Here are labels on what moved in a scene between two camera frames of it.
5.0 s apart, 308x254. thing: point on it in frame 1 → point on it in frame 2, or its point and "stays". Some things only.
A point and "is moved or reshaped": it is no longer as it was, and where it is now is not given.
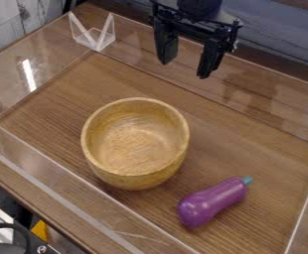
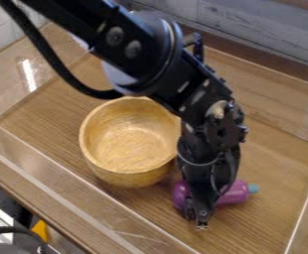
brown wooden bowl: x=134 y=140 stays
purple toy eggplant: x=200 y=205 is moved or reshaped
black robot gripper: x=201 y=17 → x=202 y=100
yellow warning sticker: x=40 y=230 stays
